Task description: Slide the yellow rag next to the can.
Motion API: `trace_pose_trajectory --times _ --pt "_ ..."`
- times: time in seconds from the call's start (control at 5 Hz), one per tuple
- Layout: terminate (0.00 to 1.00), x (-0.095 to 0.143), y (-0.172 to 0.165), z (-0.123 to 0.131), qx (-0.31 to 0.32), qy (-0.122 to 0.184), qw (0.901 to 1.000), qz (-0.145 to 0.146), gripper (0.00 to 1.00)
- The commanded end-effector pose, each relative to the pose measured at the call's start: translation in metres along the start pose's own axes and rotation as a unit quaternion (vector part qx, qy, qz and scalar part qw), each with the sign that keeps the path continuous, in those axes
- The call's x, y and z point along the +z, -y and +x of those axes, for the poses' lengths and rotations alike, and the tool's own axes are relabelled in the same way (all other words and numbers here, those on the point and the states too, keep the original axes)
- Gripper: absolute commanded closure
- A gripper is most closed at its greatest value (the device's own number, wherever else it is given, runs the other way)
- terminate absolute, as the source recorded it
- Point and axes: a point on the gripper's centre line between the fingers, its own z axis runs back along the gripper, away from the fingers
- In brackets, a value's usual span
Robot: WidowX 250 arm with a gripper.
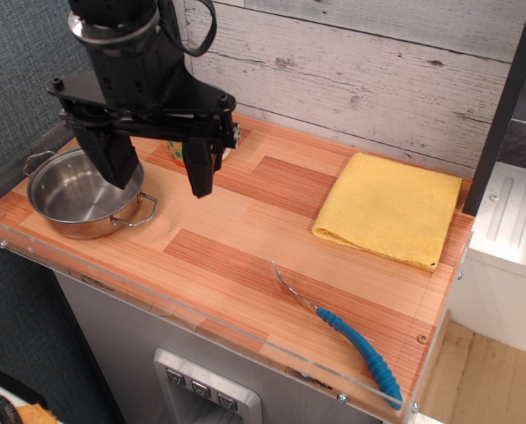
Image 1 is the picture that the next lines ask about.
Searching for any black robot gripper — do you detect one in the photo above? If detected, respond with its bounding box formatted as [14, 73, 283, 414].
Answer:
[47, 26, 240, 198]

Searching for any yellow rag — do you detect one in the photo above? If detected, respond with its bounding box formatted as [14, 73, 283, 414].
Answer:
[312, 153, 462, 272]

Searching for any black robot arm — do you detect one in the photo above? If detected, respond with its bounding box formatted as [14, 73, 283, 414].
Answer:
[47, 1, 240, 198]

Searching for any green orange patterned can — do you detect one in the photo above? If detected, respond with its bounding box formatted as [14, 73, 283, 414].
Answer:
[167, 140, 185, 167]

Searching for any stainless steel pot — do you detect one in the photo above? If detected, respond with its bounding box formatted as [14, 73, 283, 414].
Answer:
[23, 148, 157, 239]

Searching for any clear acrylic table guard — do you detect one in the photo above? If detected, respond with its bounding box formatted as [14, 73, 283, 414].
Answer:
[0, 207, 474, 423]

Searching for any silver toy fridge dispenser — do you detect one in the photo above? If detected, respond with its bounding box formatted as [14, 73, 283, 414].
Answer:
[153, 348, 263, 423]

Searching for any orange object in corner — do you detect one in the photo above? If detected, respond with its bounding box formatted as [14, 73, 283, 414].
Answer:
[17, 404, 59, 424]

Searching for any white toy sink unit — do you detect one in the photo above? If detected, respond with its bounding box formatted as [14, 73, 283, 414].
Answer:
[446, 64, 526, 345]

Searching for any blue handled fork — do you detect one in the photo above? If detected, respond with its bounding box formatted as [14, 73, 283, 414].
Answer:
[271, 261, 403, 411]

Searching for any dark vertical post right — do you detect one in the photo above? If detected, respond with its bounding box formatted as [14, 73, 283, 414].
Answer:
[462, 22, 526, 216]

